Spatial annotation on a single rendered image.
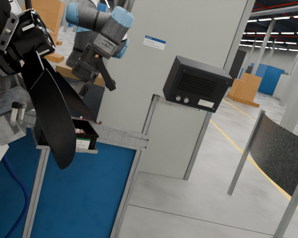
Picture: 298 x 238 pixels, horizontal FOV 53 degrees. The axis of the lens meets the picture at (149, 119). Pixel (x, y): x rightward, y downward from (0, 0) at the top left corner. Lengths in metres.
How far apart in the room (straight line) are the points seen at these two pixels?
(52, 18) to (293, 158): 7.55
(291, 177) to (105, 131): 1.49
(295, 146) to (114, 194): 1.42
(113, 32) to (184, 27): 1.90
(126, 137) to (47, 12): 7.66
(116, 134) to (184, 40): 1.68
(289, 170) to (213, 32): 1.40
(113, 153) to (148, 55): 1.53
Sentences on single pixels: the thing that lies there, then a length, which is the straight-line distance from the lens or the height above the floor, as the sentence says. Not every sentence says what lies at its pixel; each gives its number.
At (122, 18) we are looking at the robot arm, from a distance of 1.02.
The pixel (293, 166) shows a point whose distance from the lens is 2.40.
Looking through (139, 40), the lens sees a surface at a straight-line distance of 2.79.
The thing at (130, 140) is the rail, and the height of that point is 0.82.
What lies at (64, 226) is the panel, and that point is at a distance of 1.64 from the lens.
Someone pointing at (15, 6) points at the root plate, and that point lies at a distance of 0.90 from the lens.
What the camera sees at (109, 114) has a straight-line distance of 2.87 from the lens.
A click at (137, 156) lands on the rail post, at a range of 1.45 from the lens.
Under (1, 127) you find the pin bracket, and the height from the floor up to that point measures 0.95.
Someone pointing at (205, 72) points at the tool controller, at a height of 1.22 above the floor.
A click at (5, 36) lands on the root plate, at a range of 0.80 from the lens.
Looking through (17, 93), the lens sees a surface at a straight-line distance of 1.00.
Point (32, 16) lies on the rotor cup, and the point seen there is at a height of 1.25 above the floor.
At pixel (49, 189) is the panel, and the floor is 0.49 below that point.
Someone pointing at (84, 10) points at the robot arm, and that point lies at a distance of 1.13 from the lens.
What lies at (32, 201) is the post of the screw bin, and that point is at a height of 0.54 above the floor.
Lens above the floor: 1.28
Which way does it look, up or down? 14 degrees down
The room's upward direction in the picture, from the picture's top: 17 degrees clockwise
